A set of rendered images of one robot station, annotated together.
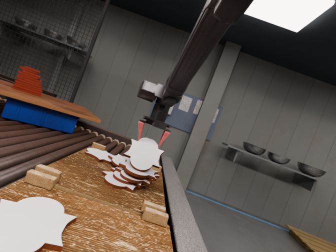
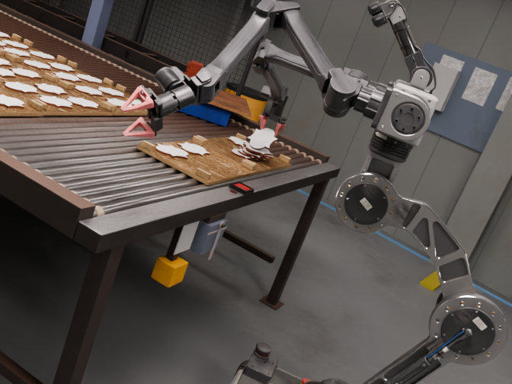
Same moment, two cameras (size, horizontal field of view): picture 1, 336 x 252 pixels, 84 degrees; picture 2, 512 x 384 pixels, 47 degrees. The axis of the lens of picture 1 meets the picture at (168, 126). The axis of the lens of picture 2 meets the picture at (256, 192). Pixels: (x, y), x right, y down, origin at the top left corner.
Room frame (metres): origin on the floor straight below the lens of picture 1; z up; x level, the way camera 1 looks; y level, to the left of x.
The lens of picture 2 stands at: (-1.75, -1.20, 1.58)
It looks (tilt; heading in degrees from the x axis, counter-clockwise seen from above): 17 degrees down; 26
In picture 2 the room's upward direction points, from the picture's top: 21 degrees clockwise
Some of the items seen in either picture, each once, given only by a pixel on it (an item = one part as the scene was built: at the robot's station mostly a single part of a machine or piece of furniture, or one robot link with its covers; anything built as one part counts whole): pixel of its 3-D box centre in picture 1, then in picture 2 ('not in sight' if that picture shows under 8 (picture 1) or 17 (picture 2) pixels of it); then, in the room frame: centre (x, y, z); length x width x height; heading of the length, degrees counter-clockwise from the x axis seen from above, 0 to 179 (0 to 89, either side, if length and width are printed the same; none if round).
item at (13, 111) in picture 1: (42, 111); (203, 105); (1.03, 0.67, 0.97); 0.31 x 0.31 x 0.10; 37
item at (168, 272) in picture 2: not in sight; (176, 250); (-0.18, -0.23, 0.74); 0.09 x 0.08 x 0.24; 5
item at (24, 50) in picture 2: not in sight; (17, 48); (0.36, 1.47, 0.94); 0.41 x 0.35 x 0.04; 5
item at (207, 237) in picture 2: not in sight; (204, 233); (0.00, -0.21, 0.77); 0.14 x 0.11 x 0.18; 5
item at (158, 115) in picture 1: (158, 115); (276, 110); (0.69, 0.05, 1.18); 0.10 x 0.07 x 0.07; 95
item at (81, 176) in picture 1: (116, 175); (243, 154); (0.65, 0.11, 0.93); 0.41 x 0.35 x 0.02; 4
